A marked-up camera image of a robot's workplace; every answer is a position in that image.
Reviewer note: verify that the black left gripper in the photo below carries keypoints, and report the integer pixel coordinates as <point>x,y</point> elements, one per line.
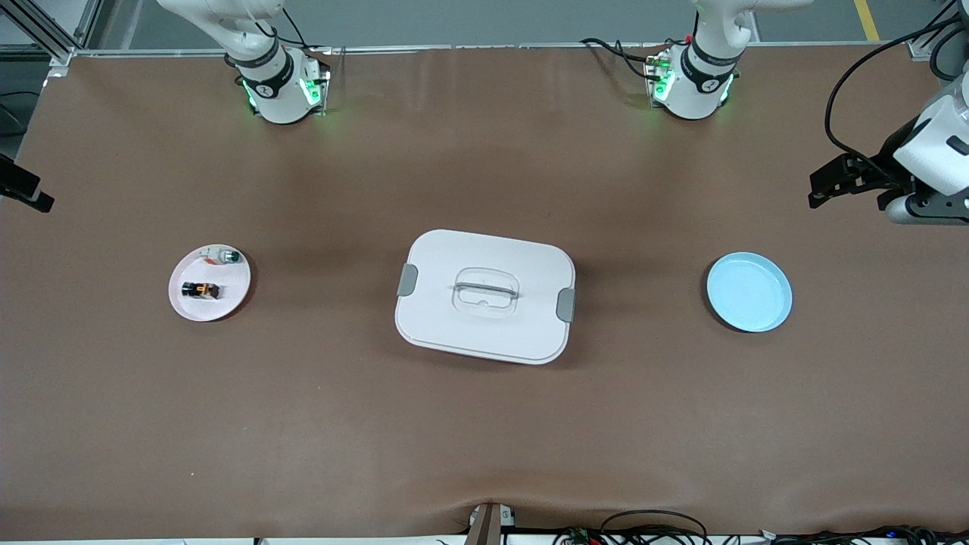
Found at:
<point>887,166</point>

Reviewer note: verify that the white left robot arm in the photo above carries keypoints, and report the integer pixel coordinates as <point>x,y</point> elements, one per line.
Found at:
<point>700,83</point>

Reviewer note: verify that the grey box latch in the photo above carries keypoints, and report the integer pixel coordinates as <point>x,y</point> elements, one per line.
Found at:
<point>565,304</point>
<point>407,280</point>

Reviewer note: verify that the light blue round plate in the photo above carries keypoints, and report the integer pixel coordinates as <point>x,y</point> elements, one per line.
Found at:
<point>749,294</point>

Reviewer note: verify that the white lidded storage box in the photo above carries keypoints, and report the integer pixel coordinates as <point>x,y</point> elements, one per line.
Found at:
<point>484,333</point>

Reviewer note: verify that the pink round plate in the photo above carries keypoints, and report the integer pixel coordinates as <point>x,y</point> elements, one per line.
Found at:
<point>227,303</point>

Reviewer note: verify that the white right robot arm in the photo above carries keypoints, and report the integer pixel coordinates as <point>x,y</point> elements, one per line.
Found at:
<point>276,91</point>

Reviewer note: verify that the aluminium frame extrusion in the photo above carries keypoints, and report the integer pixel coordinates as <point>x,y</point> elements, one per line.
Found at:
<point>57,45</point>

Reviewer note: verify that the green and white switch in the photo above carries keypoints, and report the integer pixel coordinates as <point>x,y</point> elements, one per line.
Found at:
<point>225,256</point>

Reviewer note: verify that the aluminium frame corner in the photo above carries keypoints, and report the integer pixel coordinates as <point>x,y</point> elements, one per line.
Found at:
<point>917,49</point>

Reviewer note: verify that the brown camera mount post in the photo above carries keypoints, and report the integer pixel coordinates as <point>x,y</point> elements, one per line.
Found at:
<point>488,526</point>

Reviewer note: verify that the orange and black switch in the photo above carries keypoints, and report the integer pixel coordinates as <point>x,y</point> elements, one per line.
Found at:
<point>201,290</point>

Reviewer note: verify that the brown table cover mat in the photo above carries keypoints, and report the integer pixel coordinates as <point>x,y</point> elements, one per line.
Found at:
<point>484,439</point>

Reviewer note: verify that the silver table edge rail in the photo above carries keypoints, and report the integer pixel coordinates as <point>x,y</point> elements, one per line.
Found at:
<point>492,47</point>

